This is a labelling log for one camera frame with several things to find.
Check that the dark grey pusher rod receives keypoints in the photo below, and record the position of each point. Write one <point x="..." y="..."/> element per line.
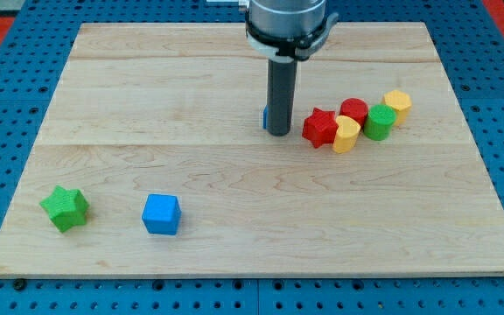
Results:
<point x="280" y="96"/>

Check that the blue triangle block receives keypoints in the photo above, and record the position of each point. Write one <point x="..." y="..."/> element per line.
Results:
<point x="265" y="117"/>

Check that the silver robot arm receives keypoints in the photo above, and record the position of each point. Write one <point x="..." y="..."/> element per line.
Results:
<point x="286" y="32"/>

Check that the red star block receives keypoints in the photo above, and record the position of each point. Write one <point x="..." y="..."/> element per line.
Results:
<point x="320" y="127"/>

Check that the green star block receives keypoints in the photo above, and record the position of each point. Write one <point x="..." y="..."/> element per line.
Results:
<point x="66" y="208"/>

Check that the red cylinder block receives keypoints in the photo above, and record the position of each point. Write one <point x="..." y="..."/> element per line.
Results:
<point x="356" y="109"/>

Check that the yellow half-cylinder block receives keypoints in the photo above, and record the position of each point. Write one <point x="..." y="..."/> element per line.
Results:
<point x="346" y="134"/>

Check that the green cylinder block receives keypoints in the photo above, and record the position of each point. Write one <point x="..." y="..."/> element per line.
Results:
<point x="379" y="122"/>

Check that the yellow hexagon block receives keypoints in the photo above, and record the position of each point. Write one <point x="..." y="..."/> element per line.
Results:
<point x="400" y="102"/>

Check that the wooden board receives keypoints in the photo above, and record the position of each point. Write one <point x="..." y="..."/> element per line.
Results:
<point x="176" y="109"/>

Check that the blue cube block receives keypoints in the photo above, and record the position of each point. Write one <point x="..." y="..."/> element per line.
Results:
<point x="161" y="214"/>

